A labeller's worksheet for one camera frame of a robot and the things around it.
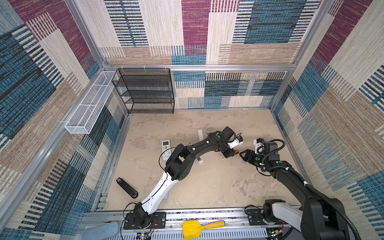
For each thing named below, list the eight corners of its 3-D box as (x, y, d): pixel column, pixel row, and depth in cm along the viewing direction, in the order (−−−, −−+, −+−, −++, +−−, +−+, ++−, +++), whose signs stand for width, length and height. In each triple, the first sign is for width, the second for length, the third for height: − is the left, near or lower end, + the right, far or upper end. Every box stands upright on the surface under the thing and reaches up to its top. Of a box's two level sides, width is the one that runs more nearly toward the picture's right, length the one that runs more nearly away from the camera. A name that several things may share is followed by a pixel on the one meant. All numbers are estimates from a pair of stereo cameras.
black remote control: (118, 182, 88) (115, 180, 85) (122, 178, 89) (119, 176, 86) (135, 199, 82) (132, 197, 79) (139, 194, 83) (137, 192, 80)
